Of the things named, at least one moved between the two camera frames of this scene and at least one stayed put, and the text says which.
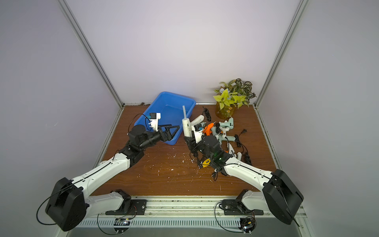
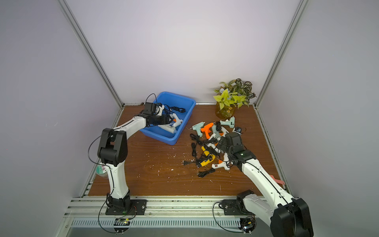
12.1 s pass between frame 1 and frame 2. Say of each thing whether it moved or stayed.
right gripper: moved
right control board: stayed
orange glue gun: stayed
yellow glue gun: stayed
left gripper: moved
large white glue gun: moved
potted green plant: stayed
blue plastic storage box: stayed
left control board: stayed
